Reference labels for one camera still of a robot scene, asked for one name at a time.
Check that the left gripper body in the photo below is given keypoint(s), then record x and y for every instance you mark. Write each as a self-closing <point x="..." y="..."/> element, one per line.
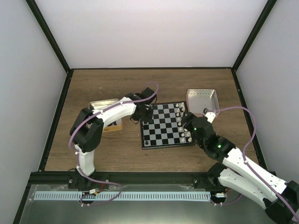
<point x="143" y="115"/>

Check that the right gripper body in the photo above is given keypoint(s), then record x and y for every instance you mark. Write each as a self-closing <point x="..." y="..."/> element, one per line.
<point x="189" y="125"/>

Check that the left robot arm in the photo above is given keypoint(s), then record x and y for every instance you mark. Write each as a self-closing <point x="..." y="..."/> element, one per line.
<point x="86" y="132"/>

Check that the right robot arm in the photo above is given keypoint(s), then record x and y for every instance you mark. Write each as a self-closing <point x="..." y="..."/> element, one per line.
<point x="234" y="170"/>

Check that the black white chessboard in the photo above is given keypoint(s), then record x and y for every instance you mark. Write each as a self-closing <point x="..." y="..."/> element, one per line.
<point x="163" y="131"/>

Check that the pink metal tin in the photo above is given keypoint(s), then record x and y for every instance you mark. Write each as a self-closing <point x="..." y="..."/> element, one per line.
<point x="199" y="99"/>

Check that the yellow metal tin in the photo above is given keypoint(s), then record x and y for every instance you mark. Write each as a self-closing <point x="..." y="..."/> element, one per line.
<point x="111" y="123"/>

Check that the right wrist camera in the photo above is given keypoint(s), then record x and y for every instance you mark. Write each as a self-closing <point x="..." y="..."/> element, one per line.
<point x="209" y="114"/>

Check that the light blue cable duct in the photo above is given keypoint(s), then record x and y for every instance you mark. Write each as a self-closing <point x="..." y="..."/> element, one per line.
<point x="124" y="196"/>

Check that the black aluminium frame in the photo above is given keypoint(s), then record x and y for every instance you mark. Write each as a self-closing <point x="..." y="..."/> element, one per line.
<point x="55" y="177"/>

